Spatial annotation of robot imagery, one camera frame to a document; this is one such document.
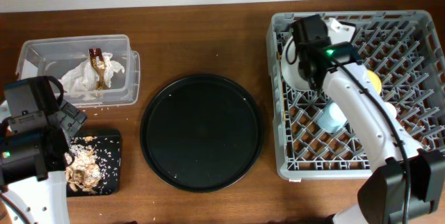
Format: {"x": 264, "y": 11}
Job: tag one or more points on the clear plastic waste bin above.
{"x": 57, "y": 56}

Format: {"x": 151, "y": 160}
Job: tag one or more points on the pink plastic cup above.
{"x": 392, "y": 109}

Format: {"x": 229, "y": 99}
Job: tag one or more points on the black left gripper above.
{"x": 74, "y": 118}

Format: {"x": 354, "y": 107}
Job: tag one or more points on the grey dishwasher rack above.
{"x": 403, "y": 49}

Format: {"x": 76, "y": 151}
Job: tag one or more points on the round black serving tray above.
{"x": 201, "y": 133}

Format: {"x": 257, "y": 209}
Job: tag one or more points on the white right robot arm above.
{"x": 406, "y": 181}

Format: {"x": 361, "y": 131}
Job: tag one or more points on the food scraps and rice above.
{"x": 83, "y": 173}

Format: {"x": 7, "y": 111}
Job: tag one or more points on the white paper napkin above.
{"x": 84, "y": 78}

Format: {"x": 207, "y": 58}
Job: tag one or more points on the grey round plate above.
{"x": 290, "y": 67}

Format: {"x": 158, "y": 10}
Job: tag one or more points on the gold brown snack wrapper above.
{"x": 98, "y": 65}

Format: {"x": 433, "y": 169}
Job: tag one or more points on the black rectangular waste tray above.
{"x": 108, "y": 144}

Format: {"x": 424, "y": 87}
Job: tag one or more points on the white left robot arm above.
{"x": 35, "y": 142}

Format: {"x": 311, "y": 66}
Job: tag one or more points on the yellow plastic bowl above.
{"x": 375, "y": 81}

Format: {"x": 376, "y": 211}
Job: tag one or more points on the light blue plastic cup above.
{"x": 332, "y": 118}

